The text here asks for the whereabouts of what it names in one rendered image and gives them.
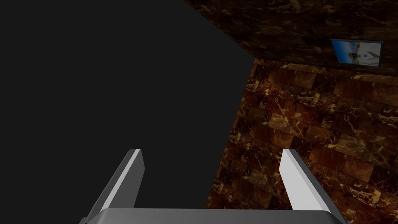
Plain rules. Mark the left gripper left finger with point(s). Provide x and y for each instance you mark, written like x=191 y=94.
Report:
x=126 y=182

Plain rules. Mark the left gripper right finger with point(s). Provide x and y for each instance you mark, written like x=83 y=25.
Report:
x=301 y=186

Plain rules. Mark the blue framed wall picture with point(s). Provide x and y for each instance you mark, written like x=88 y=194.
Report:
x=357 y=53

